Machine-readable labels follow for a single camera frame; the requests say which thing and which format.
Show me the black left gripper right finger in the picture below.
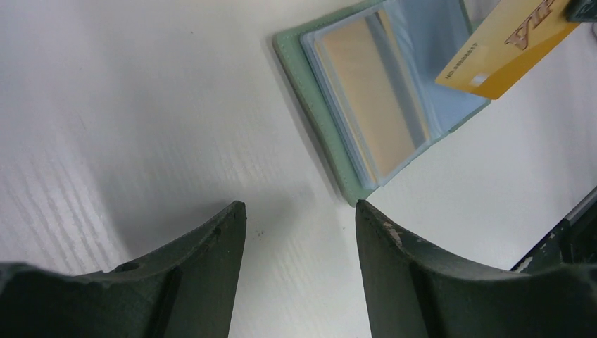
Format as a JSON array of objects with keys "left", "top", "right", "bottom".
[{"left": 356, "top": 200, "right": 596, "bottom": 337}]

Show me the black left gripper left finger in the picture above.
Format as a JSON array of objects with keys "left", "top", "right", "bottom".
[{"left": 1, "top": 201, "right": 246, "bottom": 337}]

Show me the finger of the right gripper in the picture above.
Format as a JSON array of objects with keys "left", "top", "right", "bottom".
[{"left": 565, "top": 0, "right": 596, "bottom": 23}]

